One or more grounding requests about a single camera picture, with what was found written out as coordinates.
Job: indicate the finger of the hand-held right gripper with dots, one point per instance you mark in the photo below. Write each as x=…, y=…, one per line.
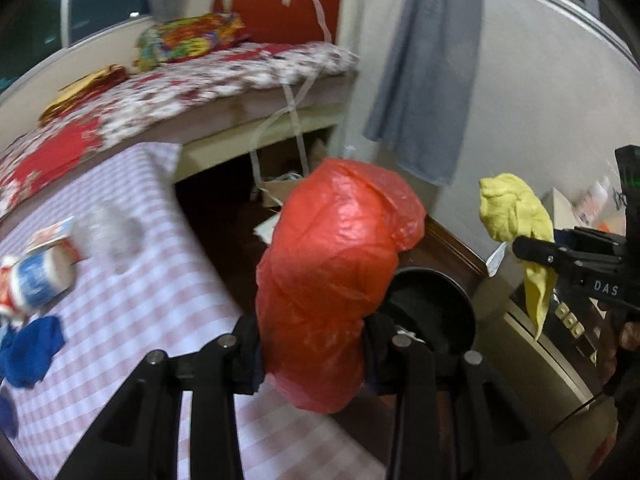
x=545, y=255
x=590, y=240

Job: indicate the red plastic bag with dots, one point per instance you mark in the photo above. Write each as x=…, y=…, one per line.
x=325, y=270

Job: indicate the pink checkered tablecloth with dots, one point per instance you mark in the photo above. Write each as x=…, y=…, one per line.
x=150, y=280

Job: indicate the white milk carton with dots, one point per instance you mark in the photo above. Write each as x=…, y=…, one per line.
x=42, y=280

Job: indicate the red heart headboard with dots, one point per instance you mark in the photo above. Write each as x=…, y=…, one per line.
x=280, y=5

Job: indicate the red and white packet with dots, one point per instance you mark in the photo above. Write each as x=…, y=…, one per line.
x=52, y=235

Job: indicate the bed with floral sheet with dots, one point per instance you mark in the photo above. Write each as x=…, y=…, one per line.
x=190, y=85

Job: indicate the yellow folded cloth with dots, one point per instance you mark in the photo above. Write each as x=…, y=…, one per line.
x=80, y=92

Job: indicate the dark blue cloth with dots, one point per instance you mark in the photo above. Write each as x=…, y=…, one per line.
x=30, y=350

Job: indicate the cream bed frame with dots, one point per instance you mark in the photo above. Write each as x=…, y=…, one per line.
x=280, y=115

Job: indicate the black trash bin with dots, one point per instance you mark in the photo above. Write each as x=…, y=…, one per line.
x=440, y=320

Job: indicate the colourful patterned pillow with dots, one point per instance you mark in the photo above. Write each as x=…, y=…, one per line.
x=195, y=37

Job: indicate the white box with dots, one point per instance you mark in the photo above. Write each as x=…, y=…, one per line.
x=560, y=207

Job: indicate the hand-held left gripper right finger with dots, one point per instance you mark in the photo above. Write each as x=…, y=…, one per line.
x=381, y=360

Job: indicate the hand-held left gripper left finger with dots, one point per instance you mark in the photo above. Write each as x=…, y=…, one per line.
x=246, y=360

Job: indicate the beige cabinet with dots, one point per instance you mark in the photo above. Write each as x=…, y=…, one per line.
x=560, y=360

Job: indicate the grey hanging cloth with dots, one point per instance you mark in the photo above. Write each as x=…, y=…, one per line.
x=430, y=70

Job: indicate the yellow cloth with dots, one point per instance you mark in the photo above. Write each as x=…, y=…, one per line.
x=80, y=92
x=510, y=210

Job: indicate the cardboard box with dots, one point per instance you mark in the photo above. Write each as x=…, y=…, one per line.
x=280, y=185

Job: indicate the crumpled clear plastic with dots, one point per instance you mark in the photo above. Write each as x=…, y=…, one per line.
x=110, y=237

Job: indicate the person's right hand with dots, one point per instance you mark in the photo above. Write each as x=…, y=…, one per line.
x=609, y=355

